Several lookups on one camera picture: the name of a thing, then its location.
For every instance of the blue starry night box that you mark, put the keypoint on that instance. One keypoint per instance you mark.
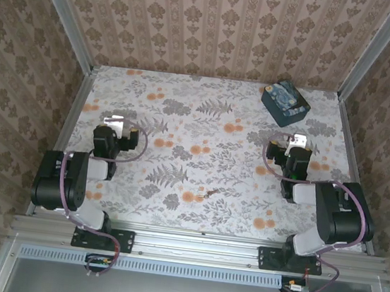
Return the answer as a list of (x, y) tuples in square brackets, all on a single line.
[(286, 100)]

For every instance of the small brass key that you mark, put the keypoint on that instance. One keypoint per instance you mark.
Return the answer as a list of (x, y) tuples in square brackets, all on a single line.
[(210, 193)]

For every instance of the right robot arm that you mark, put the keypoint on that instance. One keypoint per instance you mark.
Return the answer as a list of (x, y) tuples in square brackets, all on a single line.
[(342, 221)]

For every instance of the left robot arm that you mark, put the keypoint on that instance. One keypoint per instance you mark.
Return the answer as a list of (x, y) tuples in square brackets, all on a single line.
[(48, 185)]

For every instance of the floral table cloth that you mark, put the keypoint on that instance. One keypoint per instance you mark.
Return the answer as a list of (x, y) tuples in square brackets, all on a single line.
[(197, 125)]

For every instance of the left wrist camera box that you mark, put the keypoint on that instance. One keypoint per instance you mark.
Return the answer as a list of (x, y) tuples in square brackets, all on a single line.
[(116, 123)]

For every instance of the aluminium side rail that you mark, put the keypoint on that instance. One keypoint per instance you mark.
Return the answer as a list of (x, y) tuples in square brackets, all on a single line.
[(347, 136), (77, 103)]

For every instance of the aluminium upright post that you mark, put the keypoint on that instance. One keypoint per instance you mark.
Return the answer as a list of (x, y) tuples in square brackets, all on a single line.
[(377, 51), (65, 16)]

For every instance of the long aluminium base rail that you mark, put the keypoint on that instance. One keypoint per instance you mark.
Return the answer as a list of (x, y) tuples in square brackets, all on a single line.
[(197, 246)]

